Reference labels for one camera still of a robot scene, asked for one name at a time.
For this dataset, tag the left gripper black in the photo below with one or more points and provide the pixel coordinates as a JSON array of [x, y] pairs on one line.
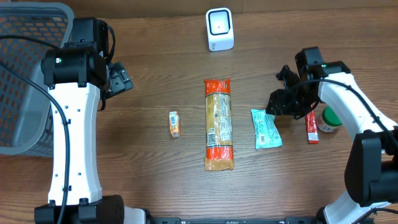
[[118, 81]]

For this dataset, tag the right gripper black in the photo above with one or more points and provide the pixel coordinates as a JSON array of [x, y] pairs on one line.
[[277, 100]]

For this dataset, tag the red snack stick package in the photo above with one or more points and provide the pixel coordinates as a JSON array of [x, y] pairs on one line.
[[311, 128]]

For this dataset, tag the green lid jar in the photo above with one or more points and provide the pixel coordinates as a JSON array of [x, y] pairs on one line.
[[327, 120]]

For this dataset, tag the light blue tissue pack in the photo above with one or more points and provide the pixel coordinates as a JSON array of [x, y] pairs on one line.
[[266, 133]]

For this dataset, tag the red and tan cracker package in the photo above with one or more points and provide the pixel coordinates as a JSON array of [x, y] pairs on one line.
[[219, 128]]

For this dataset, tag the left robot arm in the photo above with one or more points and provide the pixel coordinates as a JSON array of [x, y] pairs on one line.
[[80, 77]]

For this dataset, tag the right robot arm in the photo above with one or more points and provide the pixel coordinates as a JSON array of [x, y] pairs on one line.
[[371, 169]]

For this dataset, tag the white barcode scanner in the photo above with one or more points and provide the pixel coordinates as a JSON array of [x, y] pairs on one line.
[[219, 27]]

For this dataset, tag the grey plastic shopping basket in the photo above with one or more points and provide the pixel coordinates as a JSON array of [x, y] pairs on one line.
[[27, 30]]

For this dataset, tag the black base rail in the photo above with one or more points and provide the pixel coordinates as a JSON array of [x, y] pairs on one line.
[[286, 220]]

